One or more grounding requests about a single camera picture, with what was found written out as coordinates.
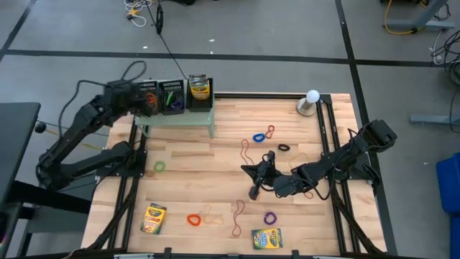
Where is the white and yellow cable bundle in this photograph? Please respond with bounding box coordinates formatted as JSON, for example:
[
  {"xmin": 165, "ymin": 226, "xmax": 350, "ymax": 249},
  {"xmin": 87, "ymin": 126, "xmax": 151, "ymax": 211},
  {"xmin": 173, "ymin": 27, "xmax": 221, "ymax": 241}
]
[{"xmin": 123, "ymin": 0, "xmax": 154, "ymax": 28}]

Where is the orange coil wristband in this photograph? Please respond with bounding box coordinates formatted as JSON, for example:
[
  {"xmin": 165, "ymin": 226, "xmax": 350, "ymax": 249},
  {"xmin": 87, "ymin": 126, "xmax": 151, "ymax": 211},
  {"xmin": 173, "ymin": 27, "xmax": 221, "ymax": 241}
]
[{"xmin": 185, "ymin": 213, "xmax": 203, "ymax": 228}]

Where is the black aluminium table frame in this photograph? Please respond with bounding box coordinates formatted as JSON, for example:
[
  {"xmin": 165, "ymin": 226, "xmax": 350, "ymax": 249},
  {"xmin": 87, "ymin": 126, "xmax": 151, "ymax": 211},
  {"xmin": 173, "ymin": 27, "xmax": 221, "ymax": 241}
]
[{"xmin": 80, "ymin": 89, "xmax": 398, "ymax": 259}]

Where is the lamp with white bulb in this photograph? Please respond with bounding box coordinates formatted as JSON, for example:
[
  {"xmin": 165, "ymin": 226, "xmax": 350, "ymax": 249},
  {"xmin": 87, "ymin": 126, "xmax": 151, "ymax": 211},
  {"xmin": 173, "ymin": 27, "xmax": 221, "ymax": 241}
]
[{"xmin": 295, "ymin": 89, "xmax": 321, "ymax": 117}]

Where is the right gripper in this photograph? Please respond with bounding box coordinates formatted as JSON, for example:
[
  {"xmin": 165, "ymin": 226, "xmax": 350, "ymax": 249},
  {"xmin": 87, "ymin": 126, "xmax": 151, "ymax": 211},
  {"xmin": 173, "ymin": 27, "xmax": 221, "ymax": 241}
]
[{"xmin": 241, "ymin": 150, "xmax": 294, "ymax": 201}]

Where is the green perforated metal shelf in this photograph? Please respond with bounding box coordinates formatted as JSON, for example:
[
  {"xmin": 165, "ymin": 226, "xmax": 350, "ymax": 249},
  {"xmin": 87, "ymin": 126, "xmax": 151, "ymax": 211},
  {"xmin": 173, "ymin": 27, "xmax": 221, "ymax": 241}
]
[{"xmin": 134, "ymin": 78, "xmax": 216, "ymax": 140}]

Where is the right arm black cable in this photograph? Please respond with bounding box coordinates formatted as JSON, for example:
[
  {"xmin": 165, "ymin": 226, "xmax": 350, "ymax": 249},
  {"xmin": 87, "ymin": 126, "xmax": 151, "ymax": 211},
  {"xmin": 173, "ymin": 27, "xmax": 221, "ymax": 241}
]
[{"xmin": 262, "ymin": 129, "xmax": 357, "ymax": 201}]

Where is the grey stand leg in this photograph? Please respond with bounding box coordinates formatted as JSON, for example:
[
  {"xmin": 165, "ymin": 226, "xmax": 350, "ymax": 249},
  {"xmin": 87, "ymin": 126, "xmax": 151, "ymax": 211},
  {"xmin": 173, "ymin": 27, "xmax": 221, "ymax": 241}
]
[{"xmin": 385, "ymin": 0, "xmax": 457, "ymax": 32}]

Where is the black mesh basket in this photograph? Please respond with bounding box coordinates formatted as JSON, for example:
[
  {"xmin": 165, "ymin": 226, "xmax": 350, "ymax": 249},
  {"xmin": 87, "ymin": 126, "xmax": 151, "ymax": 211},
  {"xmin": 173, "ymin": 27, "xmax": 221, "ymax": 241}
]
[
  {"xmin": 157, "ymin": 78, "xmax": 187, "ymax": 117},
  {"xmin": 185, "ymin": 76, "xmax": 216, "ymax": 114},
  {"xmin": 138, "ymin": 80, "xmax": 160, "ymax": 117}
]

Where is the hanging yellow cord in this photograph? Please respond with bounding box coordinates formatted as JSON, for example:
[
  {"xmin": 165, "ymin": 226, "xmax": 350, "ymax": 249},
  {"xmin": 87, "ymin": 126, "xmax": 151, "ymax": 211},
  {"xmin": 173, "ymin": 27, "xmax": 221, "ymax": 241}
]
[{"xmin": 384, "ymin": 0, "xmax": 418, "ymax": 37}]

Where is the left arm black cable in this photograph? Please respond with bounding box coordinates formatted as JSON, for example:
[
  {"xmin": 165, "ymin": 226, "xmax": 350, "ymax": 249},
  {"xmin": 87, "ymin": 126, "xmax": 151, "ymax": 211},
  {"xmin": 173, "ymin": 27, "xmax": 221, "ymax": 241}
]
[{"xmin": 57, "ymin": 60, "xmax": 149, "ymax": 145}]

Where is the black desk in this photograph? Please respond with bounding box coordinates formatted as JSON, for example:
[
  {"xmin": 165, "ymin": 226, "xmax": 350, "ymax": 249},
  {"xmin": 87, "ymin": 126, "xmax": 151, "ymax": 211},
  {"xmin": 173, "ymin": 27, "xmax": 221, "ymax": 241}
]
[{"xmin": 0, "ymin": 101, "xmax": 42, "ymax": 214}]

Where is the blue bin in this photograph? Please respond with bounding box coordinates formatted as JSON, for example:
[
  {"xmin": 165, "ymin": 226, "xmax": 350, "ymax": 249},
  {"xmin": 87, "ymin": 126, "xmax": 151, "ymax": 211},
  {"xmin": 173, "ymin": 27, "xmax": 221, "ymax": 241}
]
[{"xmin": 435, "ymin": 152, "xmax": 460, "ymax": 259}]

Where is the tangle of floor cables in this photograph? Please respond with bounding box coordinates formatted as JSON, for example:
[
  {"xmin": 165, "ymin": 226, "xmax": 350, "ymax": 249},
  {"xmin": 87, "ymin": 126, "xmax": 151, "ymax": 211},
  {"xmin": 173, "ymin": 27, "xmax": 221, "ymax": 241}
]
[{"xmin": 428, "ymin": 28, "xmax": 460, "ymax": 88}]

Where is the hanging black cable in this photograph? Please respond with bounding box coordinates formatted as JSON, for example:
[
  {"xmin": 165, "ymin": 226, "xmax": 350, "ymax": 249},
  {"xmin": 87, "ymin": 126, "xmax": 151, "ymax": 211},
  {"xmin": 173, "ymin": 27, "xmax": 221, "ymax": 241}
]
[{"xmin": 144, "ymin": 0, "xmax": 189, "ymax": 81}]

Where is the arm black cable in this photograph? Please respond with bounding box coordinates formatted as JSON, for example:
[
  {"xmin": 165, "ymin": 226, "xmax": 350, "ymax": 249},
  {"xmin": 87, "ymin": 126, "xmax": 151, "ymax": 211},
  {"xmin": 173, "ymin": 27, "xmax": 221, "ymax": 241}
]
[
  {"xmin": 262, "ymin": 129, "xmax": 357, "ymax": 201},
  {"xmin": 57, "ymin": 60, "xmax": 149, "ymax": 145}
]

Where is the blue and yellow crayon box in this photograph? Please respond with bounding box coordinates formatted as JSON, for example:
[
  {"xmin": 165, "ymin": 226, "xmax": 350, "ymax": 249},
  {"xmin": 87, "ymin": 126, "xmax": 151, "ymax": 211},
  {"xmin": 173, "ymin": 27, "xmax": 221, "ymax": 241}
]
[{"xmin": 251, "ymin": 227, "xmax": 285, "ymax": 251}]

